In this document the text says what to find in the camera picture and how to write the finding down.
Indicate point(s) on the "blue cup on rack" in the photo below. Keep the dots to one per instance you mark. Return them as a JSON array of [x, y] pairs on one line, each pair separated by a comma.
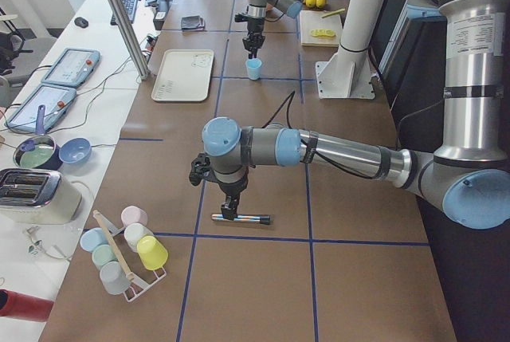
[[92, 238]]

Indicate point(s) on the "teach pendant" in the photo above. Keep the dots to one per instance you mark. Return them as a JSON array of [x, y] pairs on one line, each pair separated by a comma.
[[72, 68], [56, 99]]

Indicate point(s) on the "wooden cutting board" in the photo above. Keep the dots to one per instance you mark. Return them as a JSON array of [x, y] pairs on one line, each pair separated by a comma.
[[309, 19]]

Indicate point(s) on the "grey folded cloth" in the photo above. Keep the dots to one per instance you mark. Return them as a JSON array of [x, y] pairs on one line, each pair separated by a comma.
[[192, 23]]

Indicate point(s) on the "blue bowl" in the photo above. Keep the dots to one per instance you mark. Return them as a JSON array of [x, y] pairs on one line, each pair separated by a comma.
[[75, 151]]

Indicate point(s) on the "pink cup on rack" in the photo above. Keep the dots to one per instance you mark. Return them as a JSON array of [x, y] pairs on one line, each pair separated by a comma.
[[133, 214]]

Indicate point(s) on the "black computer mouse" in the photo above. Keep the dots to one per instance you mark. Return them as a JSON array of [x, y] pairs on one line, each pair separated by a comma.
[[81, 22]]

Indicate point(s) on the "teach pendant near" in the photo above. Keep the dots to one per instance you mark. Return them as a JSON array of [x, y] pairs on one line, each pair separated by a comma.
[[56, 99]]

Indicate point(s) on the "teach pendant far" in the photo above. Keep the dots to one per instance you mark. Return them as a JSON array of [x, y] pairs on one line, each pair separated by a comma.
[[72, 68]]

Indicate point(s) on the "steel muddler black tip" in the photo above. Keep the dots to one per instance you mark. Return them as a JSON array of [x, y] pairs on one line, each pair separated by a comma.
[[263, 220]]

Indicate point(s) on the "lemon slices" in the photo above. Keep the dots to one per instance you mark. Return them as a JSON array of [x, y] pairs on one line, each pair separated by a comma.
[[329, 33]]

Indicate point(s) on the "grey cup on rack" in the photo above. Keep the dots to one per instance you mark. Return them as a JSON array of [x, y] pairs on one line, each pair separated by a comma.
[[113, 278]]

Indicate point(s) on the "yellow plastic knife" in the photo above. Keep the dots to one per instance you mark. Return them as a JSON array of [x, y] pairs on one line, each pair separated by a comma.
[[333, 13]]

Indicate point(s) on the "white cup on rack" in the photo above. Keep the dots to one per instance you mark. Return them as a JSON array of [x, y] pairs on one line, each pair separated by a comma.
[[134, 232]]

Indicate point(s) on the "light blue plastic cup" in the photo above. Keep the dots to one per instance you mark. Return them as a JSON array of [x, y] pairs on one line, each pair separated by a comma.
[[253, 68]]

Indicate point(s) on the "red bottle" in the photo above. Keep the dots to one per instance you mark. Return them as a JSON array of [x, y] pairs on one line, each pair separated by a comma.
[[25, 307]]

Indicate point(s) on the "black keyboard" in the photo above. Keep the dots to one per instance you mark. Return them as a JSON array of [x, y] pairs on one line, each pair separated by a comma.
[[130, 7]]

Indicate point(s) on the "blue saucepan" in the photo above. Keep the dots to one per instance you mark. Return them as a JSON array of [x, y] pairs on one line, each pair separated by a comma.
[[40, 151]]

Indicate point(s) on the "aluminium frame post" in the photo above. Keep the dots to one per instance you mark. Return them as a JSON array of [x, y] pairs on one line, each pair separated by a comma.
[[129, 37]]

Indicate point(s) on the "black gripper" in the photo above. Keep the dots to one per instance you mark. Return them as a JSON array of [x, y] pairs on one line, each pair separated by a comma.
[[233, 187], [254, 26]]

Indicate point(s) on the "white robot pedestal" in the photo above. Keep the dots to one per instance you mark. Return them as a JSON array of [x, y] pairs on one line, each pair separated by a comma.
[[347, 74]]

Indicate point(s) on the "cream bear tray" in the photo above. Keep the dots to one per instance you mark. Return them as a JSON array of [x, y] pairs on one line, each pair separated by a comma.
[[183, 76]]

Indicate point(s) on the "green cup on rack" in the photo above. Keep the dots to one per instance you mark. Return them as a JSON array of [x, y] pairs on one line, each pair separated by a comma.
[[102, 255]]

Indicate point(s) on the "white cup rack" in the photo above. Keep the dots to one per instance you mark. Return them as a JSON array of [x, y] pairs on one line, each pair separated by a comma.
[[139, 285]]

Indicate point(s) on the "yellow cup on rack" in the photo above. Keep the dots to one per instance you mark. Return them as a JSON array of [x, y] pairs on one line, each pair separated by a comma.
[[152, 252]]

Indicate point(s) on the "cream toaster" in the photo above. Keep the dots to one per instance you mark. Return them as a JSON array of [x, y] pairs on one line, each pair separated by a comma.
[[41, 197]]

